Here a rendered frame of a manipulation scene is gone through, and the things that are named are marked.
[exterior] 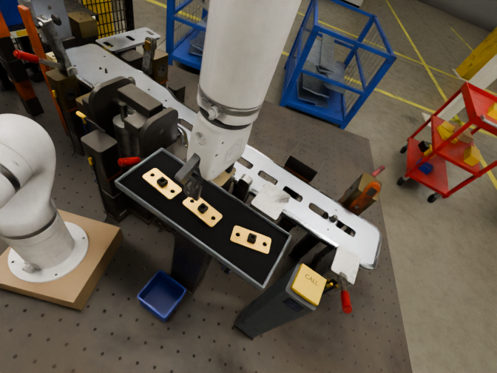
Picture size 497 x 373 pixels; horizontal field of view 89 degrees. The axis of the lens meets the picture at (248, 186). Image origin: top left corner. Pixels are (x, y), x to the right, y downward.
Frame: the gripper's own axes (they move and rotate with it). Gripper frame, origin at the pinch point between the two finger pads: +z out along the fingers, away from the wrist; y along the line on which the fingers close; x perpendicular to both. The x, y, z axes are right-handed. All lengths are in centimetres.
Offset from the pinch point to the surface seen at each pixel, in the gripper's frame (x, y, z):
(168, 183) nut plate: 9.1, -0.6, 10.3
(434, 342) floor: -150, 97, 126
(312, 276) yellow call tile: -26.7, 4.0, 10.5
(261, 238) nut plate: -13.9, 3.2, 10.2
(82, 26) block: 95, 36, 22
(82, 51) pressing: 87, 29, 27
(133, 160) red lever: 20.3, -0.7, 12.4
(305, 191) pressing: -16, 40, 26
